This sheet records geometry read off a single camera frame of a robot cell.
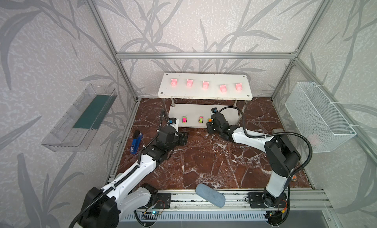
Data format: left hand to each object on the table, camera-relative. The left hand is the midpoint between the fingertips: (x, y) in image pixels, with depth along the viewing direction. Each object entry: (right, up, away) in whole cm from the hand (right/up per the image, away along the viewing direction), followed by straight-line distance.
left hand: (188, 129), depth 81 cm
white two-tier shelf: (+3, +19, -5) cm, 20 cm away
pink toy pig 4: (+19, +22, -5) cm, 29 cm away
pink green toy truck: (+7, +4, +15) cm, 17 cm away
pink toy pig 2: (+1, +26, -2) cm, 26 cm away
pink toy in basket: (+65, -5, -7) cm, 66 cm away
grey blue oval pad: (+12, -32, -8) cm, 35 cm away
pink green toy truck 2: (-4, +4, +16) cm, 17 cm away
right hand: (+13, +5, +13) cm, 19 cm away
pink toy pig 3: (+9, +24, -3) cm, 26 cm away
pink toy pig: (-8, +26, -2) cm, 27 cm away
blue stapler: (-34, -10, +12) cm, 37 cm away
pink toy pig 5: (+27, +23, -4) cm, 36 cm away
